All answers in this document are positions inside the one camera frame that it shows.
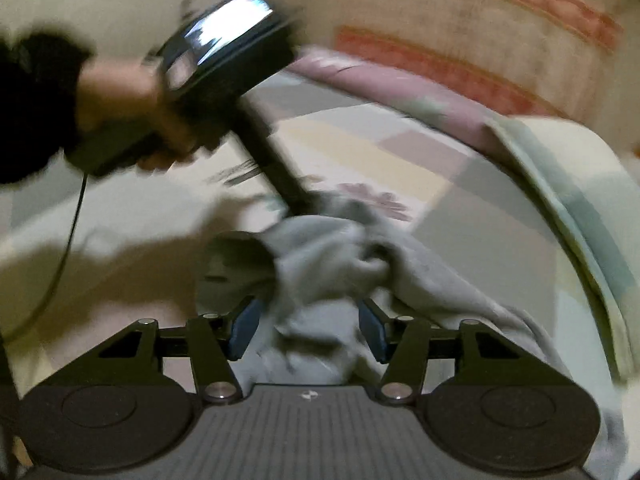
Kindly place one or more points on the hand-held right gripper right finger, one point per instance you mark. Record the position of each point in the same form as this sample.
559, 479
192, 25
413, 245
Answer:
372, 332

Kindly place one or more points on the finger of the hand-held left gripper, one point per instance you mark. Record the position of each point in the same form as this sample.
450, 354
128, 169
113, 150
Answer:
300, 200

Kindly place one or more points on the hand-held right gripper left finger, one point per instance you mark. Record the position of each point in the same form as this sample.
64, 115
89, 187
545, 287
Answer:
245, 330

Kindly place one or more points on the grey striped pants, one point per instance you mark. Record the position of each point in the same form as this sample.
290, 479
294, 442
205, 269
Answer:
325, 250

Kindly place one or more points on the person's left hand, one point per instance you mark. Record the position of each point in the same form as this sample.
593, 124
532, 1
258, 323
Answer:
120, 95

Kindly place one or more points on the patchwork bed sheet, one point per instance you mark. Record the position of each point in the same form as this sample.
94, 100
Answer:
360, 160

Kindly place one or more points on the pink floral quilt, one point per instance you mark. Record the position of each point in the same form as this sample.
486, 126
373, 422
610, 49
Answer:
380, 85

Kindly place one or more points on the checked pillow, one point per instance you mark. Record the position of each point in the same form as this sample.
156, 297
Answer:
575, 185

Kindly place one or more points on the patterned curtain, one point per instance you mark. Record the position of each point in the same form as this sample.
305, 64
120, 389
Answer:
475, 20

